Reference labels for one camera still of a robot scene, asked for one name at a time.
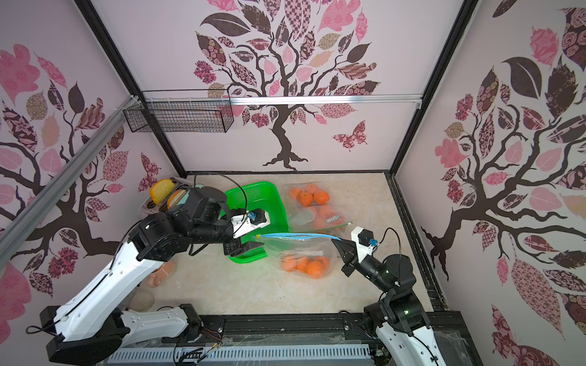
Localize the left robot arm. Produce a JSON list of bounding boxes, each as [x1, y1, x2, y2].
[[40, 187, 272, 365]]

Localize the aluminium rail left wall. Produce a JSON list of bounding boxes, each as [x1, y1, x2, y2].
[[1, 95, 139, 265]]

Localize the green plastic basket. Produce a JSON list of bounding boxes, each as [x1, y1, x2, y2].
[[219, 181, 290, 265]]

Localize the black wire wall basket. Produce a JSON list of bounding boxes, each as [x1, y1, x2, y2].
[[124, 86, 235, 134]]

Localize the blue zip clear bag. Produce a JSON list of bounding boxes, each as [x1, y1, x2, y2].
[[256, 233, 340, 280]]

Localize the yellow bread slice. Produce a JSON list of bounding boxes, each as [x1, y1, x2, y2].
[[149, 179, 175, 205]]

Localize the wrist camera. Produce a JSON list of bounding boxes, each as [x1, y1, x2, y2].
[[230, 208, 271, 238], [351, 227, 378, 262]]

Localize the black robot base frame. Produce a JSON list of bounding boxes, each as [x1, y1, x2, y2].
[[86, 310, 484, 366]]

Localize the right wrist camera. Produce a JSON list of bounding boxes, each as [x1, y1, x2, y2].
[[351, 227, 378, 262]]

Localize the glass jar with lid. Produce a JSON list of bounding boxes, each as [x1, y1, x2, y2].
[[128, 289, 155, 312]]

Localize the aluminium rail back wall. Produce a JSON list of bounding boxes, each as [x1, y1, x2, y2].
[[230, 94, 423, 106]]

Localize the aluminium rail wall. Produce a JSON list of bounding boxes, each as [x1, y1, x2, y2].
[[1, 95, 139, 265], [230, 94, 423, 106]]

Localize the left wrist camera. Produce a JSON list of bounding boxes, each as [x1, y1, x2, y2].
[[230, 208, 271, 238]]

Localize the white slotted cable duct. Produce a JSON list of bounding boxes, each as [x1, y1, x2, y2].
[[103, 344, 374, 365]]

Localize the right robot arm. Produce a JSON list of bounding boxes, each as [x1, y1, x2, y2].
[[332, 239, 446, 365]]

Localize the pink ceramic mug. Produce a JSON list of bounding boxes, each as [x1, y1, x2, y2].
[[146, 260, 176, 288]]

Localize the oranges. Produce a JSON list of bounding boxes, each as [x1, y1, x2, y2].
[[281, 255, 331, 279], [288, 183, 331, 207]]

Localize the mint green toaster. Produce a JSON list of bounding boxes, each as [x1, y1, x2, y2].
[[139, 178, 193, 217]]

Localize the far green zip bag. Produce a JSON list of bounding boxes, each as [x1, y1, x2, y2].
[[279, 181, 351, 233]]

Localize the orange toast slice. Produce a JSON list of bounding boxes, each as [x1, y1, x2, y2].
[[166, 189, 186, 210]]

